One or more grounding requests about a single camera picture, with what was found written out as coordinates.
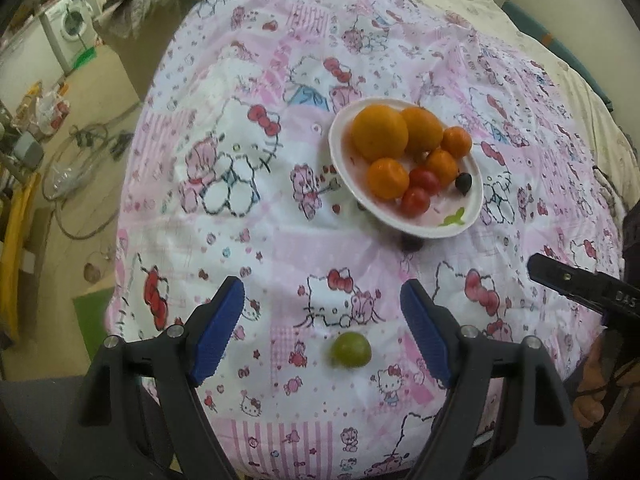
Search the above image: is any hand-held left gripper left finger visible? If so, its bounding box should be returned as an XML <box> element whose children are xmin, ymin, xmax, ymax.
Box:
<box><xmin>60</xmin><ymin>276</ymin><xmax>246</xmax><ymax>480</ymax></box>

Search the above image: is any pink printed blanket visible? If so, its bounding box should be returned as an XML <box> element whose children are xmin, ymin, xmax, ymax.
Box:
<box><xmin>102</xmin><ymin>0</ymin><xmax>626</xmax><ymax>480</ymax></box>

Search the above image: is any green grape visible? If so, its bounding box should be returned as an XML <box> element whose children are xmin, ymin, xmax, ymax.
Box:
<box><xmin>330</xmin><ymin>331</ymin><xmax>372</xmax><ymax>369</ymax></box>

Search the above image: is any white red plastic bag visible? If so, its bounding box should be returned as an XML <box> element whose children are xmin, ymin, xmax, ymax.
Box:
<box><xmin>35</xmin><ymin>85</ymin><xmax>71</xmax><ymax>136</ymax></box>

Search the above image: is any large yellowish orange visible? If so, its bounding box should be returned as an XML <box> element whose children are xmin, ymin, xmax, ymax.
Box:
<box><xmin>349</xmin><ymin>104</ymin><xmax>410</xmax><ymax>162</ymax></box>

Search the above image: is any red tomato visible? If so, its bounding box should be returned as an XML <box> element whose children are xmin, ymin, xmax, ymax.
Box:
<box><xmin>400</xmin><ymin>186</ymin><xmax>432</xmax><ymax>217</ymax></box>
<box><xmin>408</xmin><ymin>167</ymin><xmax>442</xmax><ymax>196</ymax></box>

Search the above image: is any white washing machine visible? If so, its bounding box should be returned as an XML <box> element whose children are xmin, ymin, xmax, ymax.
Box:
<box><xmin>39</xmin><ymin>0</ymin><xmax>98</xmax><ymax>73</ymax></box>

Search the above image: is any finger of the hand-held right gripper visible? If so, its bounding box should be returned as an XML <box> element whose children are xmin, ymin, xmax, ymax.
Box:
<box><xmin>527</xmin><ymin>253</ymin><xmax>608</xmax><ymax>311</ymax></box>

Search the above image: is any grey hose coil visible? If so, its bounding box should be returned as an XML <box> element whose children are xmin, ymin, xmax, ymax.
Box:
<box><xmin>42</xmin><ymin>122</ymin><xmax>136</xmax><ymax>241</ymax></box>

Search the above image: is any person's bare foot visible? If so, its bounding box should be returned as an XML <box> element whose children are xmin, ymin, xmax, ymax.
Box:
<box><xmin>572</xmin><ymin>337</ymin><xmax>618</xmax><ymax>428</ymax></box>

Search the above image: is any grey box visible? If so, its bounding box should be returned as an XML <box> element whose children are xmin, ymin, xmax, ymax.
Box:
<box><xmin>10</xmin><ymin>132</ymin><xmax>43</xmax><ymax>166</ymax></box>

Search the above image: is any large orange with stem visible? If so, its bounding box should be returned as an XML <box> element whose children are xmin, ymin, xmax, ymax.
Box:
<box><xmin>400</xmin><ymin>106</ymin><xmax>444</xmax><ymax>156</ymax></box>

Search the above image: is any small green doormat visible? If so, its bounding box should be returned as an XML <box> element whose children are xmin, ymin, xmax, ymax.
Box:
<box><xmin>70</xmin><ymin>47</ymin><xmax>97</xmax><ymax>72</ymax></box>

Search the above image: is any small tangerine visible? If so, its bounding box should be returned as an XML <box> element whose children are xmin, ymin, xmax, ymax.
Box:
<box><xmin>366</xmin><ymin>157</ymin><xmax>410</xmax><ymax>201</ymax></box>
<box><xmin>425</xmin><ymin>148</ymin><xmax>460</xmax><ymax>186</ymax></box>
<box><xmin>440</xmin><ymin>126</ymin><xmax>473</xmax><ymax>159</ymax></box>

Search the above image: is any brown box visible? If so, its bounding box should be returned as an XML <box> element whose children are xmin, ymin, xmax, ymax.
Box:
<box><xmin>112</xmin><ymin>25</ymin><xmax>166</xmax><ymax>98</ymax></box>

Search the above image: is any pink white plate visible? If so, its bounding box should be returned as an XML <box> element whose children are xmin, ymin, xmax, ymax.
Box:
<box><xmin>328</xmin><ymin>98</ymin><xmax>484</xmax><ymax>239</ymax></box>

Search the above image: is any green square rug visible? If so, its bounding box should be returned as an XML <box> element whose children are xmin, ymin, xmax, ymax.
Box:
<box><xmin>72</xmin><ymin>285</ymin><xmax>118</xmax><ymax>361</ymax></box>

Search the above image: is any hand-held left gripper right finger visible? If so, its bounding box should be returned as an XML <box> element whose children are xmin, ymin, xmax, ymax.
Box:
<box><xmin>400</xmin><ymin>279</ymin><xmax>588</xmax><ymax>480</ymax></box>

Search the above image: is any teal mattress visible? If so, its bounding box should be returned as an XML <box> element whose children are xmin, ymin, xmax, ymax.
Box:
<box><xmin>502</xmin><ymin>0</ymin><xmax>616</xmax><ymax>111</ymax></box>

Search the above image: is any yellow plastic object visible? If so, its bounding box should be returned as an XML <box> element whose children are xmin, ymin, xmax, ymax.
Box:
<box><xmin>0</xmin><ymin>172</ymin><xmax>41</xmax><ymax>346</ymax></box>

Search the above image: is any beige draped cloth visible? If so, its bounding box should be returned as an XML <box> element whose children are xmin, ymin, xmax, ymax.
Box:
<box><xmin>92</xmin><ymin>0</ymin><xmax>181</xmax><ymax>41</ymax></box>

